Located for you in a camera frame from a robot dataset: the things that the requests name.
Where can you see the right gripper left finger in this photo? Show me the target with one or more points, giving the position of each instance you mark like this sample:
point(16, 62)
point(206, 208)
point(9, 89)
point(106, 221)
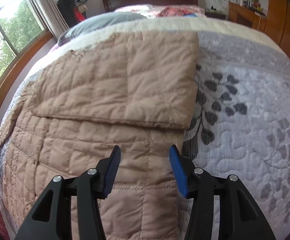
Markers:
point(50, 216)

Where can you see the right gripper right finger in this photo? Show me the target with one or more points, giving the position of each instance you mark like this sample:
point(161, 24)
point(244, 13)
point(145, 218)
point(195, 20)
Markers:
point(240, 216)

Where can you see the beige quilted jacket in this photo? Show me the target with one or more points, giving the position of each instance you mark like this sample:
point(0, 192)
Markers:
point(132, 90)

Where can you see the coat rack with clothes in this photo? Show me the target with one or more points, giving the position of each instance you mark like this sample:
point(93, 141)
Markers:
point(73, 11)

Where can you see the grey leaf-pattern quilt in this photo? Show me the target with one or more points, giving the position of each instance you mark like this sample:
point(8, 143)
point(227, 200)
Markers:
point(241, 121)

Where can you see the beige pleated curtain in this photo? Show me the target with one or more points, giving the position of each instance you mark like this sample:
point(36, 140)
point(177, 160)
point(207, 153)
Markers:
point(52, 17)

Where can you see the grey pillow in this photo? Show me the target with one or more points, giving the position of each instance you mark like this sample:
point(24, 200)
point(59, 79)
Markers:
point(97, 22)

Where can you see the wooden side desk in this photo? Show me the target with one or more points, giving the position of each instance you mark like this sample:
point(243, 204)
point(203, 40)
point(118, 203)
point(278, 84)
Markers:
point(244, 16)

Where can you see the blue item on bed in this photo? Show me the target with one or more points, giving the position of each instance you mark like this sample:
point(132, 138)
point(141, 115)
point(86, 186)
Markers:
point(190, 15)

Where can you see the red floral blanket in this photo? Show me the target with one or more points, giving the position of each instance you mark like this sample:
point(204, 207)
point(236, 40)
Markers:
point(181, 10)

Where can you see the side window wooden frame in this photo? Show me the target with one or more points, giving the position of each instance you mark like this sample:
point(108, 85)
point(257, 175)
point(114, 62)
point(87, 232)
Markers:
point(23, 33)

